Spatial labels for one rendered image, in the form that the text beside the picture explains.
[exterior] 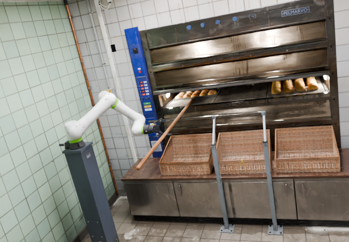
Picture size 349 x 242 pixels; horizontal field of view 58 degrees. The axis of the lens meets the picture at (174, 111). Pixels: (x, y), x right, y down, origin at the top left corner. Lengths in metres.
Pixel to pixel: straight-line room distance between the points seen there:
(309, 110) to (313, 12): 0.96
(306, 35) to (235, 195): 1.70
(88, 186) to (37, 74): 1.23
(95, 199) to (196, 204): 1.05
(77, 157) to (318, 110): 2.40
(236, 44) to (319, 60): 0.81
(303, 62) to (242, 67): 0.59
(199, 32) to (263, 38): 0.65
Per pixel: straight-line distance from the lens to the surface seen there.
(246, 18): 3.36
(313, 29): 3.36
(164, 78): 3.62
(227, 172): 3.28
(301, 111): 3.51
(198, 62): 3.47
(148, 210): 3.76
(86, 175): 3.08
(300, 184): 3.23
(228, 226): 3.53
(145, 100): 3.74
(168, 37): 3.54
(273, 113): 3.52
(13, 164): 3.17
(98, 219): 3.30
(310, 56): 3.39
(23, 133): 3.25
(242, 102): 3.49
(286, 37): 3.34
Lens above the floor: 2.14
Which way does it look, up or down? 16 degrees down
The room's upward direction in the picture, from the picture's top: 11 degrees counter-clockwise
